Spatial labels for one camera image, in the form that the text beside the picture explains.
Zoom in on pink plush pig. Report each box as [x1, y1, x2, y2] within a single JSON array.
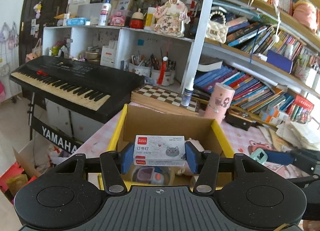
[[174, 138, 206, 176]]

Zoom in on mint green correction tape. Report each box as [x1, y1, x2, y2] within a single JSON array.
[[250, 148, 268, 164]]

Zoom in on staples box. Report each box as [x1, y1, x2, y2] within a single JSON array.
[[133, 135, 185, 167]]

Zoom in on toy car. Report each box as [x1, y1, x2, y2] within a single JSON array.
[[131, 166, 175, 185]]

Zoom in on stack of papers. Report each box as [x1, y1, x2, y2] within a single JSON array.
[[276, 121, 319, 151]]

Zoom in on yellow cardboard box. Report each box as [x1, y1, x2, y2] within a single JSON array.
[[108, 105, 234, 194]]

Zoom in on red dictionary book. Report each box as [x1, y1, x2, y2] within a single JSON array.
[[293, 94, 314, 112]]

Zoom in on dark brown wooden box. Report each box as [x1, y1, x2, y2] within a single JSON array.
[[225, 108, 253, 131]]

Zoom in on black electronic keyboard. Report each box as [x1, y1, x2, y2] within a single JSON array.
[[10, 55, 144, 123]]

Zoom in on wooden chess board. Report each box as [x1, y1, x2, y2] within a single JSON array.
[[131, 85, 200, 116]]

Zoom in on pink cylinder humidifier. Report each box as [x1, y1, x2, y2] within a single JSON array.
[[204, 83, 235, 124]]

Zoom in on spray bottle blue label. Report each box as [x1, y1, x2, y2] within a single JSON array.
[[181, 78, 194, 107]]

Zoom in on white bookshelf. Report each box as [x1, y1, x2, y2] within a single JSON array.
[[42, 0, 320, 127]]

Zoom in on white quilted handbag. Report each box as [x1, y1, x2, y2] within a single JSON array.
[[206, 11, 229, 44]]

